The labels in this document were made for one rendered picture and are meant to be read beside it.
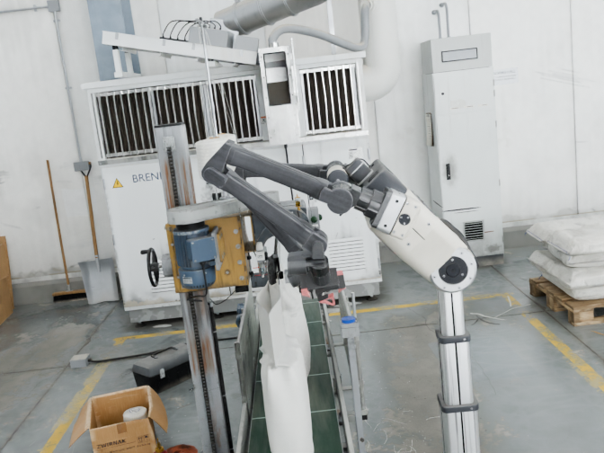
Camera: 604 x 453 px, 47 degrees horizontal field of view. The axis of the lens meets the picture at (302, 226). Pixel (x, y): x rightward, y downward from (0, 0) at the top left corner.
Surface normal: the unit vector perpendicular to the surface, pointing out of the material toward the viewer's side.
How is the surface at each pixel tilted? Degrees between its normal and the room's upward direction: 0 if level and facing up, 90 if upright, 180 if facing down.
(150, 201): 90
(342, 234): 90
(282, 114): 90
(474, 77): 90
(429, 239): 115
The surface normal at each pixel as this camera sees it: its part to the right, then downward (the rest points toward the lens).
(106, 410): 0.28, 0.16
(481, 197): 0.03, 0.19
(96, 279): 0.00, -0.05
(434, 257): 0.38, 0.54
